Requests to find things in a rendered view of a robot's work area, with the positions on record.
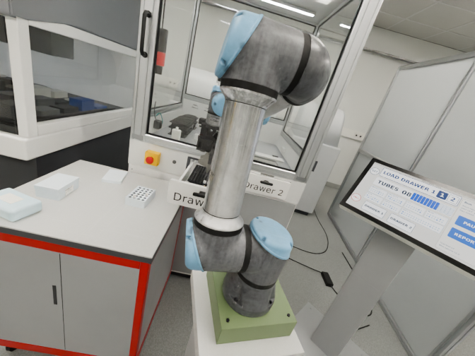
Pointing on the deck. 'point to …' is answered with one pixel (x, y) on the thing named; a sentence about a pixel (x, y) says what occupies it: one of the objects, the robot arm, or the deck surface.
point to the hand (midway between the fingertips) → (209, 169)
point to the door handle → (143, 32)
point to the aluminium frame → (358, 42)
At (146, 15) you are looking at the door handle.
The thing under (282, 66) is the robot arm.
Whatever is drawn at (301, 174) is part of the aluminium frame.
